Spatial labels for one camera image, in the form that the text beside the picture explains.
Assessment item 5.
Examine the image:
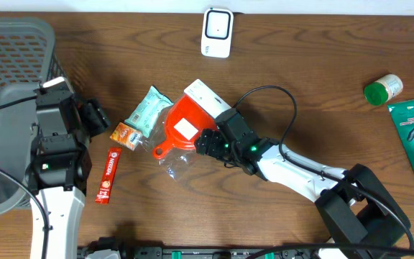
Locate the teal wet wipes pack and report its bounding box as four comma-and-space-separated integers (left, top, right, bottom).
124, 86, 173, 138

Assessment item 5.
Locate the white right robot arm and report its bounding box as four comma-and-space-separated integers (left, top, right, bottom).
195, 109, 411, 258

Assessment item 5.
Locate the small orange snack box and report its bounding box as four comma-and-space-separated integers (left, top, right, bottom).
110, 122, 142, 150

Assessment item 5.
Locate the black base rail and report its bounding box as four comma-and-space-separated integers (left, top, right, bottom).
77, 245, 402, 259

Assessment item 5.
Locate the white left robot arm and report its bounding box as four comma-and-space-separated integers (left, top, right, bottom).
27, 87, 111, 258

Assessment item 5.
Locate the white barcode scanner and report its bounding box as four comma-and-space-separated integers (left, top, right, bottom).
201, 7, 234, 58

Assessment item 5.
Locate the grey plastic shopping basket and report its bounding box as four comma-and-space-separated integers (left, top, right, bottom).
0, 17, 68, 217

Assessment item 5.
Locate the red coffee stick packet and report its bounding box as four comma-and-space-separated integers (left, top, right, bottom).
95, 147, 122, 204

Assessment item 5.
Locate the red tool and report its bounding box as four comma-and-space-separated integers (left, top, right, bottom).
143, 79, 231, 180

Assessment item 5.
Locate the green lid jar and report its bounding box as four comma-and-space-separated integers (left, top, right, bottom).
364, 74, 403, 106

